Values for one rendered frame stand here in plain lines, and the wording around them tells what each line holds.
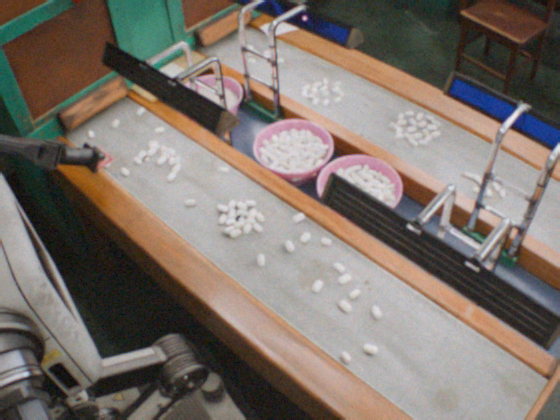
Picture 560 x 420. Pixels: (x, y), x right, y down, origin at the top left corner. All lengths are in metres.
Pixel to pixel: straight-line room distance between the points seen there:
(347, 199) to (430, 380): 0.50
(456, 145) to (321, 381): 0.99
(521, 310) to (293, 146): 1.06
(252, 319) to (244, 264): 0.20
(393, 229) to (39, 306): 0.75
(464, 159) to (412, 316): 0.65
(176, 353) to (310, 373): 0.34
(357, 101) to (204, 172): 0.64
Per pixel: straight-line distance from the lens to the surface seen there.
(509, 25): 3.37
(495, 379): 1.45
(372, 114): 2.02
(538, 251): 1.68
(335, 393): 1.34
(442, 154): 1.90
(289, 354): 1.38
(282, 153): 1.85
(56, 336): 0.85
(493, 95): 1.59
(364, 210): 1.22
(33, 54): 1.99
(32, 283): 0.78
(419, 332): 1.46
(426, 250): 1.17
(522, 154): 1.95
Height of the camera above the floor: 2.01
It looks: 49 degrees down
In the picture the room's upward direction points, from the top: 4 degrees counter-clockwise
